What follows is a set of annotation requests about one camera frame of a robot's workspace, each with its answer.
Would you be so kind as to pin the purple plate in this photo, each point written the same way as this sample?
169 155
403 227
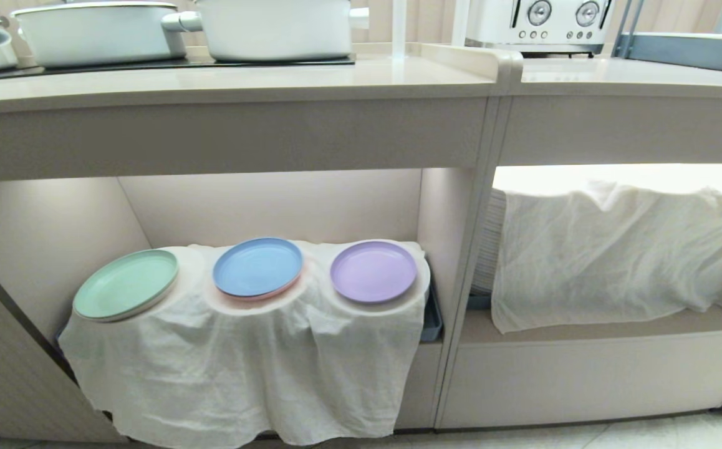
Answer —
373 271

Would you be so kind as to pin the pink plate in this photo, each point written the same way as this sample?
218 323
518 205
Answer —
274 292

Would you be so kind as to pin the blue plate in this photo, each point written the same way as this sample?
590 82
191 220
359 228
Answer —
257 267

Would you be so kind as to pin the green plate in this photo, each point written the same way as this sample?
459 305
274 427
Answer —
125 284

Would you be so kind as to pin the blue plastic bin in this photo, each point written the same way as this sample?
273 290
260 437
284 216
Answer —
431 318

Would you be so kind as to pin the white cloth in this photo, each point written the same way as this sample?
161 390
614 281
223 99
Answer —
616 255
242 368

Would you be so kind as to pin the white tall pot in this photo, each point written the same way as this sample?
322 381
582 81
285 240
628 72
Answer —
274 28

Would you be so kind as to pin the black induction cooktop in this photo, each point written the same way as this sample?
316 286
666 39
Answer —
149 65

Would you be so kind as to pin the white toaster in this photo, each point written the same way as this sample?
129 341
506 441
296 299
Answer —
539 22

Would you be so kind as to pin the white shallow pot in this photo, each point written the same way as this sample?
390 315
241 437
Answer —
99 34

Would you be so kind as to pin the grey dish rack tray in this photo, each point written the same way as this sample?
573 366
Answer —
691 51

